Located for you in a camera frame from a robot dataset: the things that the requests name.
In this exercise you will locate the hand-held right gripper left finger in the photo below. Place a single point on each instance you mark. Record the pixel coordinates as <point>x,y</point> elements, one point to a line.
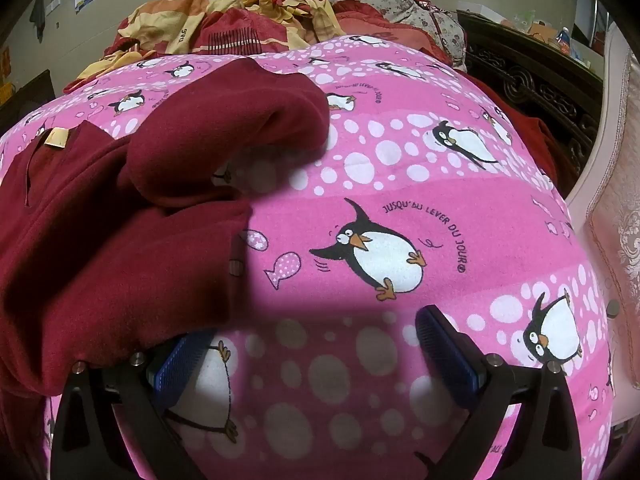
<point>175,360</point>

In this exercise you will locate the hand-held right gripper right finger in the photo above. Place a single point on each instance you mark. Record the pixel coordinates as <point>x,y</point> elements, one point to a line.
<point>445,345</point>

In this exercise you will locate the maroon sweater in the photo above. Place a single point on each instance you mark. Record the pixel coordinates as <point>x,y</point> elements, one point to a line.
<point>100,240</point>

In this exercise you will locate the pink penguin printed blanket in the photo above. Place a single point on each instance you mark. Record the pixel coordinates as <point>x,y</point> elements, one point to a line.
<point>400,185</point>

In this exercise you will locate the pink upholstered chair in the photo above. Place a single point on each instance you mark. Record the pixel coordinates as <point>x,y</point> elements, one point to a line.
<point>615,220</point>

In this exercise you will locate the red cloth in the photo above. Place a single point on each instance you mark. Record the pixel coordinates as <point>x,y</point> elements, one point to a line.
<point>540,145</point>

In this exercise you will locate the dark carved wooden headboard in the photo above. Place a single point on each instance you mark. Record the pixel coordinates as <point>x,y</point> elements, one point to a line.
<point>530,85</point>

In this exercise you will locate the dark wooden cabinet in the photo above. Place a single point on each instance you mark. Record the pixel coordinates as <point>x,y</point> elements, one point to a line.
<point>30,92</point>

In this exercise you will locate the yellow box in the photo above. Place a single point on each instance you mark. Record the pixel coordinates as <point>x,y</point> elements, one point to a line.
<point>5,92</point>

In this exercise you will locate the pile of small packets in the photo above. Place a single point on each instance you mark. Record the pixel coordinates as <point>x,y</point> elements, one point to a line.
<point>550,35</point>

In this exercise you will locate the red and yellow quilt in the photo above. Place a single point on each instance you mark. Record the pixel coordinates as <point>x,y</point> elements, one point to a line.
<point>225,30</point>

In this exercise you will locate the dark cloth on wall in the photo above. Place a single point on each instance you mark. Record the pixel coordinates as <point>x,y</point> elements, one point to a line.
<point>36,20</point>

